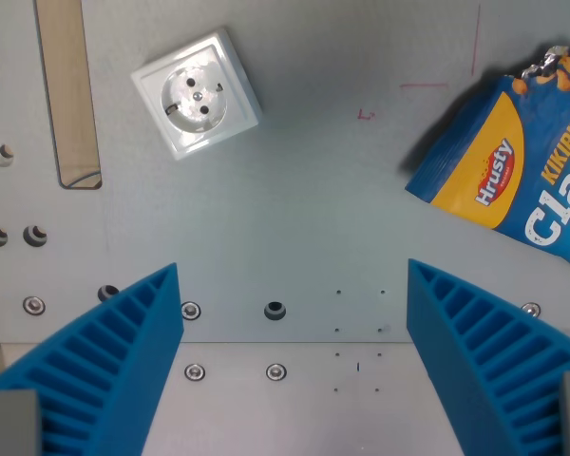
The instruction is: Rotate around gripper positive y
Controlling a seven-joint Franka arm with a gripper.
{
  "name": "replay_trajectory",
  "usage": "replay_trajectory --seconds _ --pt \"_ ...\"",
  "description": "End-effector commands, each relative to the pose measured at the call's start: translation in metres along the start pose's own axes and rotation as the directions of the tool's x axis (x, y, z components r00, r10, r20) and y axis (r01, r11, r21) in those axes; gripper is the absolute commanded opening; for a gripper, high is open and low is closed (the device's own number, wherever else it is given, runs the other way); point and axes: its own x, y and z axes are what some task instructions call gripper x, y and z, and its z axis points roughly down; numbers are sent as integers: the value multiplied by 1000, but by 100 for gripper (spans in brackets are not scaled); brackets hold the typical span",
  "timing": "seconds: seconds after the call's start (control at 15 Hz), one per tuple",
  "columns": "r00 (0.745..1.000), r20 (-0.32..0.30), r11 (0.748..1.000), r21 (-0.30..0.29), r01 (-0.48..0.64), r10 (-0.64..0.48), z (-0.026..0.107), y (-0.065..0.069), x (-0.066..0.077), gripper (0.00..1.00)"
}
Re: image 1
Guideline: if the white wall power socket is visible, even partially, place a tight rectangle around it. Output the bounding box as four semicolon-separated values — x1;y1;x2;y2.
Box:
130;27;261;162

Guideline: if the blue Hrusty snack bag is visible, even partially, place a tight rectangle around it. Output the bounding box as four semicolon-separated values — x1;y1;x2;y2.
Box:
404;42;570;275

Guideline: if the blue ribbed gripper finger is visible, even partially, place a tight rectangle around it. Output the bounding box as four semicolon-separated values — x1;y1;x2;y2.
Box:
0;262;185;456
406;257;570;456

